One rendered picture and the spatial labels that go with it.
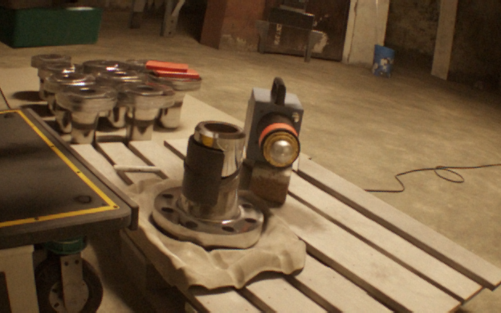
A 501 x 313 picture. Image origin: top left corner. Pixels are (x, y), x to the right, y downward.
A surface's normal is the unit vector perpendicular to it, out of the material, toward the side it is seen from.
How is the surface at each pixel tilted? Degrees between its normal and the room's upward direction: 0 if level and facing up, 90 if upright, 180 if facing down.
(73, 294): 90
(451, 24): 90
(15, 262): 90
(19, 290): 90
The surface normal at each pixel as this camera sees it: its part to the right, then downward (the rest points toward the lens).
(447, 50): -0.80, 0.05
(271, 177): -0.13, 0.29
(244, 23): 0.57, 0.34
